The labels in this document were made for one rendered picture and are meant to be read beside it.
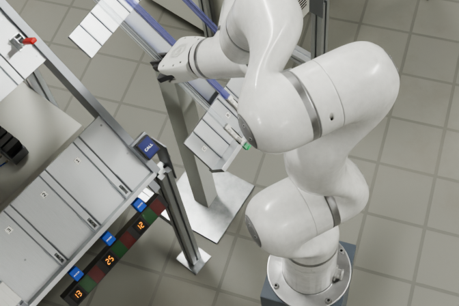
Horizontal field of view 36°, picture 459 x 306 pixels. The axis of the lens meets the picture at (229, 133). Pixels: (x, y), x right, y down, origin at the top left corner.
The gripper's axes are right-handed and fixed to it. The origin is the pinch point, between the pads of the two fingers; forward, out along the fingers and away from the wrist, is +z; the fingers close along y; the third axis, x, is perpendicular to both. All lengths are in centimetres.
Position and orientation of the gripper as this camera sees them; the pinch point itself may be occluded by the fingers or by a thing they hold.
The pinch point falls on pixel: (162, 62)
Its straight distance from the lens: 159.5
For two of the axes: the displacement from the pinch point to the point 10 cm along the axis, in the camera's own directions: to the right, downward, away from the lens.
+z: -6.3, -0.3, 7.8
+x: 5.7, 6.6, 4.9
